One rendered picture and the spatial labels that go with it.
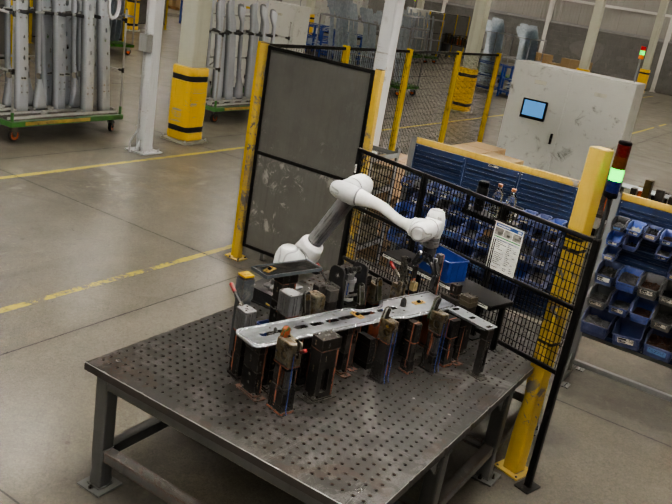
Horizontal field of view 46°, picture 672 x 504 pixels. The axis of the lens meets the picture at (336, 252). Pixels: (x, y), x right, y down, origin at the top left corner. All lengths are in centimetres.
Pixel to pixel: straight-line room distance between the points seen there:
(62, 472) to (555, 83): 822
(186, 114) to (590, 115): 559
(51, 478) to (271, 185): 360
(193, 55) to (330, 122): 532
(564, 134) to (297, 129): 489
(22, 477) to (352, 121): 372
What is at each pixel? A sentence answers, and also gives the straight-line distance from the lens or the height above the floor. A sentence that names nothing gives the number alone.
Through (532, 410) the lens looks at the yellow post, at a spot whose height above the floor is 45.
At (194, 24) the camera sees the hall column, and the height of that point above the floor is 170.
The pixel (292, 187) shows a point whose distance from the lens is 693.
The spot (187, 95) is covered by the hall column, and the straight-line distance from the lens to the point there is 1171.
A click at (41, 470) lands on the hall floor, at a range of 446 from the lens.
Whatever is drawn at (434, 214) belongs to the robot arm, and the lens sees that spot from 419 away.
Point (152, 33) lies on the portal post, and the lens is 1076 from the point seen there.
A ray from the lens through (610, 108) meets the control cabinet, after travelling 1066.
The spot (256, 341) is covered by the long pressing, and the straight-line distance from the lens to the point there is 363.
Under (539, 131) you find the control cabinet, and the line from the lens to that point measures 1093.
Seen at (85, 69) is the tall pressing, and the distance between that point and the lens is 1169.
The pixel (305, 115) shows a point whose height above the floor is 149.
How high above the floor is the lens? 259
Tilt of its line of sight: 19 degrees down
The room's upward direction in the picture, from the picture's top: 10 degrees clockwise
